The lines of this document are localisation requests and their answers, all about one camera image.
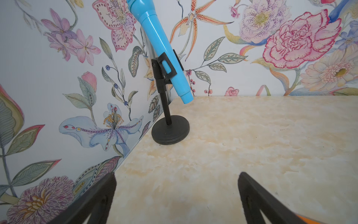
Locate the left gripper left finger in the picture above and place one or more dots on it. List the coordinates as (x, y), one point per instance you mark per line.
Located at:
(94, 205)

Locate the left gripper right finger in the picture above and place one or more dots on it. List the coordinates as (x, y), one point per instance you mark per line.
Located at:
(257, 201)

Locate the orange paper sheet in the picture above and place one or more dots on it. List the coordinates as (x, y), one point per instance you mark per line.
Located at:
(309, 220)

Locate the blue microphone on stand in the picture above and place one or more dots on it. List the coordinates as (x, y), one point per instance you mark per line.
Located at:
(167, 69)

